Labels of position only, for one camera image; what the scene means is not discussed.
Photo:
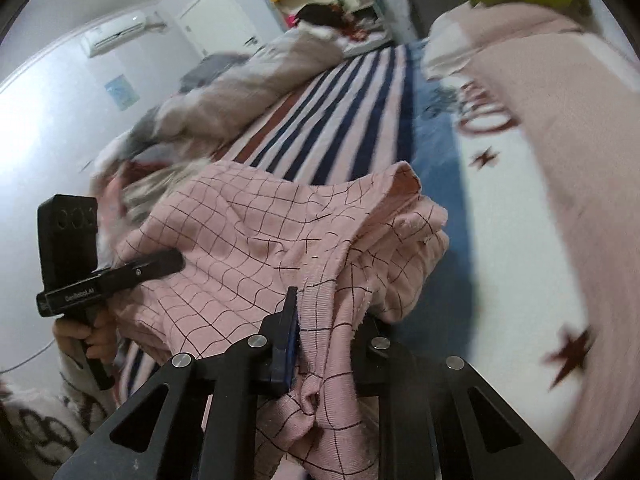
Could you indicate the dark desk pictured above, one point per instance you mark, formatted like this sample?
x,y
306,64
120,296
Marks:
x,y
440,7

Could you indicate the white air conditioner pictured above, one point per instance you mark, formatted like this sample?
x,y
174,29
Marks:
x,y
117,32

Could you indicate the striped blanket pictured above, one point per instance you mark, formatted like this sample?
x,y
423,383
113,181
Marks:
x,y
350,95

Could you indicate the pink checked pants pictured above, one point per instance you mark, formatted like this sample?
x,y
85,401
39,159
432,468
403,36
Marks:
x,y
240,230

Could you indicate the grey cloth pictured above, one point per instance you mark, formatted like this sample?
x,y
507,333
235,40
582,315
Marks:
x,y
212,72

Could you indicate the beige plaid duvet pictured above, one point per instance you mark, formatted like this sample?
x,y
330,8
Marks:
x,y
240,85

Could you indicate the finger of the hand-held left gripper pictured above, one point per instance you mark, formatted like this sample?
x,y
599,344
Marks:
x,y
155,262

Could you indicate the blue wall poster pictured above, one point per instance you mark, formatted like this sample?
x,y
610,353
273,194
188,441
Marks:
x,y
121,91

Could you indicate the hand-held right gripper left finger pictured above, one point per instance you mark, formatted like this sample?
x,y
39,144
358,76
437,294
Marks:
x,y
290,340

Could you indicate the white pink star blanket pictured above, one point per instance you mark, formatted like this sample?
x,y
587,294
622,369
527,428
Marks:
x,y
575,135

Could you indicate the white door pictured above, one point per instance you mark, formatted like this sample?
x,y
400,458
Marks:
x,y
220,17

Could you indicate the pink and white pillow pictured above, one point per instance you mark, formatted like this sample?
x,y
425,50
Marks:
x,y
480,30

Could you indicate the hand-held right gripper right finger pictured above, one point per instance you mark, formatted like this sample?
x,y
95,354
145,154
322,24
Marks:
x,y
380,360

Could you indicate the person's left hand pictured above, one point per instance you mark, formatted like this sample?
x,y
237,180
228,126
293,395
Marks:
x,y
105,335

